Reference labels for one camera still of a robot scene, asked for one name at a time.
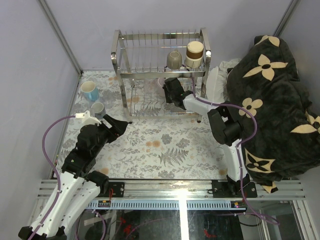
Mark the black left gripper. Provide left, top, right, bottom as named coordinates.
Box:
left=93, top=115, right=130, bottom=158

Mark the pink ribbed mug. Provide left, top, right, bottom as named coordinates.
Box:
left=156, top=77, right=166, bottom=96

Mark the grey-blue textured mug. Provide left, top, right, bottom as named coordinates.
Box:
left=90, top=102, right=106, bottom=120

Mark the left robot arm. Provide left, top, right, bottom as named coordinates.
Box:
left=18, top=111, right=129, bottom=240

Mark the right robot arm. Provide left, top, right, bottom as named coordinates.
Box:
left=162, top=77, right=250, bottom=198

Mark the steel two-tier dish rack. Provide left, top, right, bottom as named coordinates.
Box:
left=110, top=27, right=211, bottom=122

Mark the olive grey mug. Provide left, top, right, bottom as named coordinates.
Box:
left=166, top=50, right=182, bottom=70

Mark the white pillow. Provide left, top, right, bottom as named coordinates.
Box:
left=206, top=58, right=241, bottom=104

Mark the light blue mug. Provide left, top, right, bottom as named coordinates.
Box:
left=80, top=81, right=100, bottom=102

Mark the floral tablecloth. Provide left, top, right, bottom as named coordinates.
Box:
left=51, top=70, right=237, bottom=180

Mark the cream and brown mug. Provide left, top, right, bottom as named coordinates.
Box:
left=185, top=40, right=204, bottom=69

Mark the black floral blanket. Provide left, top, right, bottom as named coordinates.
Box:
left=226, top=35, right=320, bottom=193

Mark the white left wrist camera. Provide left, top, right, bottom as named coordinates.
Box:
left=75, top=110, right=101, bottom=126

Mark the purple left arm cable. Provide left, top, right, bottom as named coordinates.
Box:
left=26, top=115, right=77, bottom=240

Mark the aluminium mounting rail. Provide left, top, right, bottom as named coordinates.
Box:
left=54, top=179, right=306, bottom=212

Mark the left aluminium frame post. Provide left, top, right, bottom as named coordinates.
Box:
left=37, top=0, right=83, bottom=76

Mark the aluminium frame post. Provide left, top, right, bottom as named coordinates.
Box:
left=273, top=0, right=301, bottom=37
left=37, top=0, right=83, bottom=76

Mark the right aluminium frame post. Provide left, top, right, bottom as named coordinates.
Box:
left=273, top=0, right=301, bottom=37

